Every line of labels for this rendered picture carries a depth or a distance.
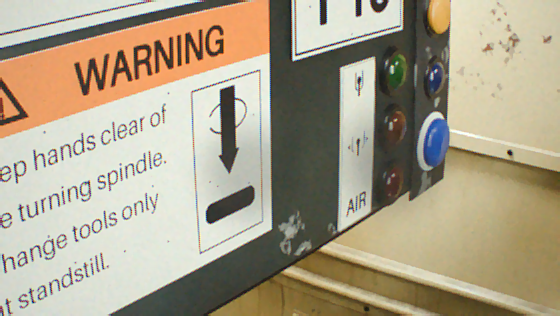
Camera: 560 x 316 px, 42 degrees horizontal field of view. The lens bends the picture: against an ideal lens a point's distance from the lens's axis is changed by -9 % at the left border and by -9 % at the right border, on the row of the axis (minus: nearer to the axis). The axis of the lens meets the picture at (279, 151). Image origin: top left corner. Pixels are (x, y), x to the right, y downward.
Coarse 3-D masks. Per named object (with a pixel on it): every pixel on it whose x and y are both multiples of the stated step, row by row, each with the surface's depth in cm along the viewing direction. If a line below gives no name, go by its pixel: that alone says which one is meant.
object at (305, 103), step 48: (240, 0) 31; (288, 0) 33; (0, 48) 22; (48, 48) 24; (288, 48) 34; (336, 48) 37; (384, 48) 41; (288, 96) 35; (336, 96) 38; (384, 96) 42; (288, 144) 36; (336, 144) 39; (288, 192) 36; (336, 192) 40; (288, 240) 37; (192, 288) 32; (240, 288) 35
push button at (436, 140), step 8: (432, 120) 46; (440, 120) 46; (432, 128) 46; (440, 128) 46; (448, 128) 47; (424, 136) 46; (432, 136) 45; (440, 136) 46; (448, 136) 47; (424, 144) 46; (432, 144) 46; (440, 144) 46; (448, 144) 47; (424, 152) 46; (432, 152) 46; (440, 152) 47; (424, 160) 46; (432, 160) 46; (440, 160) 47
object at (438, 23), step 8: (432, 0) 43; (440, 0) 43; (448, 0) 44; (432, 8) 43; (440, 8) 43; (448, 8) 44; (432, 16) 43; (440, 16) 43; (448, 16) 44; (432, 24) 43; (440, 24) 44; (448, 24) 44; (440, 32) 44
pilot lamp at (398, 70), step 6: (402, 54) 41; (396, 60) 41; (402, 60) 41; (390, 66) 41; (396, 66) 41; (402, 66) 41; (390, 72) 41; (396, 72) 41; (402, 72) 41; (390, 78) 41; (396, 78) 41; (402, 78) 41; (396, 84) 41; (402, 84) 42
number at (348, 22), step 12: (348, 0) 37; (360, 0) 38; (372, 0) 38; (384, 0) 39; (396, 0) 40; (348, 12) 37; (360, 12) 38; (372, 12) 39; (384, 12) 40; (348, 24) 37; (360, 24) 38; (372, 24) 39
